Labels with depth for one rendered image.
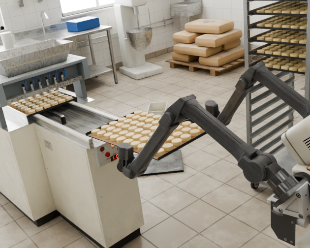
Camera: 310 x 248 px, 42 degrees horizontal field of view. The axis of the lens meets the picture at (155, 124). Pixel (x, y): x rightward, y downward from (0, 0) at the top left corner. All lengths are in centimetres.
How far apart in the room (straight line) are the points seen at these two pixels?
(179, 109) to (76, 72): 181
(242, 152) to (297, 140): 18
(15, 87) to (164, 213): 144
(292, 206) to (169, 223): 181
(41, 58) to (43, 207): 114
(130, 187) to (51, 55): 110
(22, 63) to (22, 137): 52
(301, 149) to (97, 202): 153
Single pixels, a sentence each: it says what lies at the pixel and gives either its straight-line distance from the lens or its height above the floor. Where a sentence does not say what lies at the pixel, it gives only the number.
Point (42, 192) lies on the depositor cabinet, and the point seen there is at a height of 29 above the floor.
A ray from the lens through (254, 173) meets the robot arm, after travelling 138.
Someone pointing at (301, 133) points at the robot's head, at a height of 127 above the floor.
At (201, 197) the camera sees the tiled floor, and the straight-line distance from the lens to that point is 335.
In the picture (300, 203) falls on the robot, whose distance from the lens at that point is 137.
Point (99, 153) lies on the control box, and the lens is 247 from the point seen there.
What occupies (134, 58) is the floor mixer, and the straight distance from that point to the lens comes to 679.
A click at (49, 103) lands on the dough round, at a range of 312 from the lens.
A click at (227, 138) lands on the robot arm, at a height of 125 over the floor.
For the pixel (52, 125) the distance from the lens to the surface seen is 276.
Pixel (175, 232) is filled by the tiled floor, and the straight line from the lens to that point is 302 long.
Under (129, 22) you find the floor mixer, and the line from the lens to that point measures 667.
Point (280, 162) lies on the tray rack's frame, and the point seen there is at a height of 15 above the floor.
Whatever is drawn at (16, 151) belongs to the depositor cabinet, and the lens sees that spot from 303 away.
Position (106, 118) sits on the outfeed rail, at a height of 88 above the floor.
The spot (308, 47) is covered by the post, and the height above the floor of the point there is 122.
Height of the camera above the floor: 189
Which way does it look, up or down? 23 degrees down
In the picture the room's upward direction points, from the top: 7 degrees counter-clockwise
